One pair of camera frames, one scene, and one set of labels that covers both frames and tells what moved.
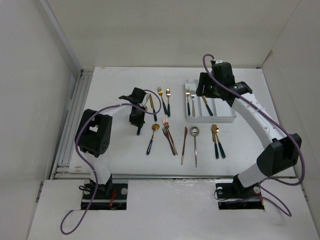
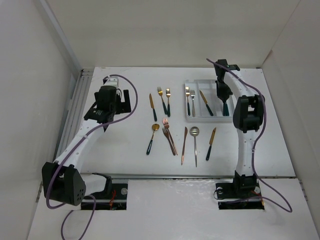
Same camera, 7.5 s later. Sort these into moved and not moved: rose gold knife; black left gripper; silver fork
Moved: black left gripper
Not moved: silver fork; rose gold knife
